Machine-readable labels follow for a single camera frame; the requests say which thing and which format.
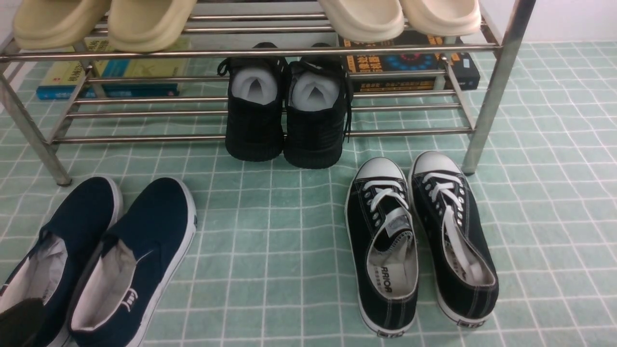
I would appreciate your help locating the black canvas lace-up sneaker, left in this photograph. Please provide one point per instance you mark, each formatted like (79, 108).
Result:
(384, 247)

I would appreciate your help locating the black canvas lace-up sneaker, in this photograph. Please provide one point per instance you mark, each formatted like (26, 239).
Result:
(384, 247)
(466, 280)

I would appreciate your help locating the yellow and blue book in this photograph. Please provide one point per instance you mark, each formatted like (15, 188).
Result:
(61, 79)

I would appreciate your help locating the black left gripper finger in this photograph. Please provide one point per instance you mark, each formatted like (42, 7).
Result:
(20, 324)

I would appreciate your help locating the navy slip-on shoe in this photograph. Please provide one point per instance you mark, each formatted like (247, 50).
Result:
(52, 269)
(132, 267)

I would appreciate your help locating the black mesh sneaker, right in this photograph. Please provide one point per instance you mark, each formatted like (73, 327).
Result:
(318, 108)

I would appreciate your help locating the black canvas lace-up sneaker, right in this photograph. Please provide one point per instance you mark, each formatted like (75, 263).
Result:
(466, 280)

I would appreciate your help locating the black mesh sneaker, left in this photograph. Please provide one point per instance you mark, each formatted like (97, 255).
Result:
(256, 91)

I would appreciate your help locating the tan foam slipper, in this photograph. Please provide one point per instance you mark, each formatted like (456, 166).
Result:
(53, 24)
(143, 26)

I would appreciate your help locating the black mesh sneaker, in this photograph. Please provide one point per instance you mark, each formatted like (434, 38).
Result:
(256, 91)
(318, 108)

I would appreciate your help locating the black and orange book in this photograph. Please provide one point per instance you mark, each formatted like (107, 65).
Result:
(409, 62)

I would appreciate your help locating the cream foam slipper, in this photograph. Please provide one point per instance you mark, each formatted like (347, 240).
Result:
(443, 18)
(365, 20)

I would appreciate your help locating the green checkered floor cloth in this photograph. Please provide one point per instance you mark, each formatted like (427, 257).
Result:
(270, 263)

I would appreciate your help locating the silver metal shoe rack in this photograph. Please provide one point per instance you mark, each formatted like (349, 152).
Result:
(89, 91)

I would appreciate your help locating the tan foam slipper, far left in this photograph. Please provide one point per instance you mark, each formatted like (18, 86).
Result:
(53, 24)

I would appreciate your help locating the cream foam slipper, far right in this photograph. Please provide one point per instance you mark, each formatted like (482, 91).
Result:
(443, 18)

